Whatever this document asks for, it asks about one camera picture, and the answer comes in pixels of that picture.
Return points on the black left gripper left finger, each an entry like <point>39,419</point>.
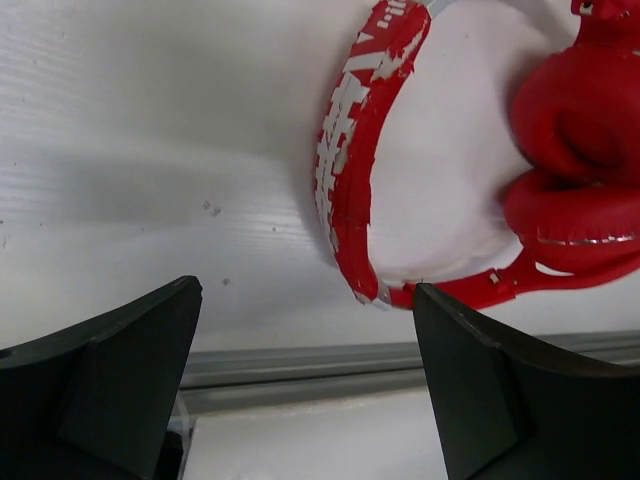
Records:
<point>93,401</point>

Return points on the aluminium table edge rail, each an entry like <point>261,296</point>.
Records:
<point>234,380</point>

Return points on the red over-ear headphones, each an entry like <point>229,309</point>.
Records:
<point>575,117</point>

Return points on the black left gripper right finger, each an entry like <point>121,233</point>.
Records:
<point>508,405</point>

